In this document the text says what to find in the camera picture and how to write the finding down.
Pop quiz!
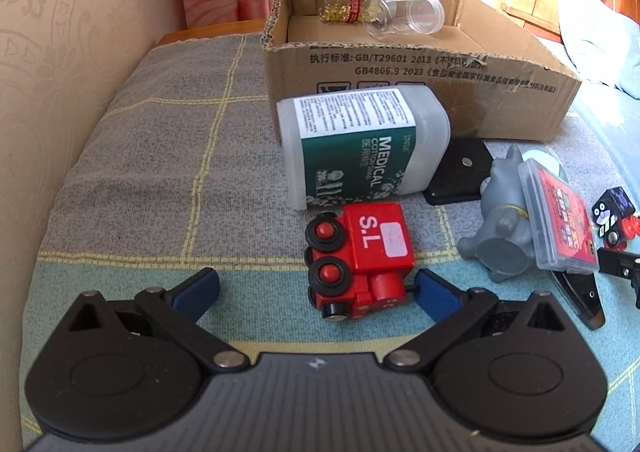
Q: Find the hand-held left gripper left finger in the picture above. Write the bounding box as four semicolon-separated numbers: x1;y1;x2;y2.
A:
67;268;251;374

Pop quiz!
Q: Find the empty clear plastic jar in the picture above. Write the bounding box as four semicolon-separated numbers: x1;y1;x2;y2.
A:
361;0;447;41

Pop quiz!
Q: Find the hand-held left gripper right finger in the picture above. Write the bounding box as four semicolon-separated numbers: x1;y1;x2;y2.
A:
383;269;567;374

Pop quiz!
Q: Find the white box with green label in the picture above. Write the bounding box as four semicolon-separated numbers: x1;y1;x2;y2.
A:
276;85;452;210

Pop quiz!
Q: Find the black toy train car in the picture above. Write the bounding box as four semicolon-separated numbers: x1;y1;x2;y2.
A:
591;186;640;251

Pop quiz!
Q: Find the light blue pillow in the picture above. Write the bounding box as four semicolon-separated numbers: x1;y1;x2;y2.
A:
550;0;640;98

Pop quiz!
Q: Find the grey animal figurine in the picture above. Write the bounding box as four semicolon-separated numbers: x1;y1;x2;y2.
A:
457;144;563;284

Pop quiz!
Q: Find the dark translucent plastic piece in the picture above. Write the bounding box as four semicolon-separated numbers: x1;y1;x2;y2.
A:
547;270;606;331

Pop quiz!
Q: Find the clear jar with gold beads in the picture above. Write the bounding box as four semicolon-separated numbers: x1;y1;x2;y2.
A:
319;0;388;25

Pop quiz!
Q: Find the black square plate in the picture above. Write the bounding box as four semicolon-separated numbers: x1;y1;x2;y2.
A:
423;137;495;206

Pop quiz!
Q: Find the wooden bed frame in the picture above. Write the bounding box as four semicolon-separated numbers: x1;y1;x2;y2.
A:
156;18;273;47

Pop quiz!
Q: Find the red toy train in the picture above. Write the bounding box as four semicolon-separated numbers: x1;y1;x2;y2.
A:
305;202;417;323

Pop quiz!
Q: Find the clear case with red cards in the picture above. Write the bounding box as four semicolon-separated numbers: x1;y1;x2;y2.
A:
517;159;600;275

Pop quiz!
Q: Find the brown cardboard box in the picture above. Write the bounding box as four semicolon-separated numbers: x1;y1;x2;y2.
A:
262;0;584;143

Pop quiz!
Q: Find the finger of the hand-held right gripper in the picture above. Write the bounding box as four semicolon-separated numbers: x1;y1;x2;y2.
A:
598;248;640;310

